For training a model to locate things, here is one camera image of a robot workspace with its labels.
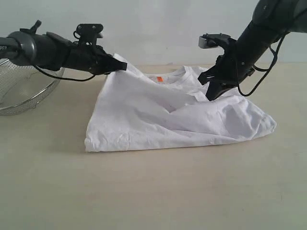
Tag white t-shirt red print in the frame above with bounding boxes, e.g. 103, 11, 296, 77
84, 64, 277, 152

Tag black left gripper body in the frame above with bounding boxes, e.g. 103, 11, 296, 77
64, 45, 115, 74

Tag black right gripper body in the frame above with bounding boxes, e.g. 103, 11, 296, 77
211, 55, 254, 88

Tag metal mesh basket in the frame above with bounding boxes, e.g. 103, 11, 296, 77
0, 59, 60, 116

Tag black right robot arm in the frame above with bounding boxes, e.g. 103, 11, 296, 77
198, 0, 307, 101

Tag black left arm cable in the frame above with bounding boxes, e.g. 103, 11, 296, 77
35, 66, 96, 82

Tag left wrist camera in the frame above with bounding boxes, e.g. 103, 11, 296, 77
73, 23, 104, 47

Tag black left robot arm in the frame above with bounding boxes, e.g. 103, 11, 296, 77
0, 20, 127, 76

